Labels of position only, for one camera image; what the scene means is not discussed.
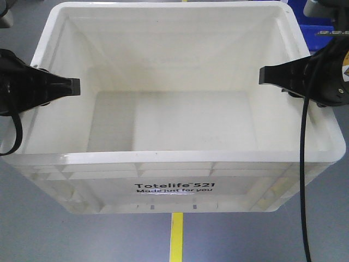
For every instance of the yellow floor tape line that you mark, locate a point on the yellow floor tape line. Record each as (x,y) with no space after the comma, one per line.
(176,240)

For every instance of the blue plastic bin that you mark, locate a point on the blue plastic bin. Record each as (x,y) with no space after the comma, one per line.
(309,26)

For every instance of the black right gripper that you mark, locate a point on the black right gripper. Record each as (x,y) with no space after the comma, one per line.
(326,67)

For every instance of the white plastic tote box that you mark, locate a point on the white plastic tote box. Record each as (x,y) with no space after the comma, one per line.
(171,117)

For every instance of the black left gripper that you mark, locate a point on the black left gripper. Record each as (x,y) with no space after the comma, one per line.
(30,87)

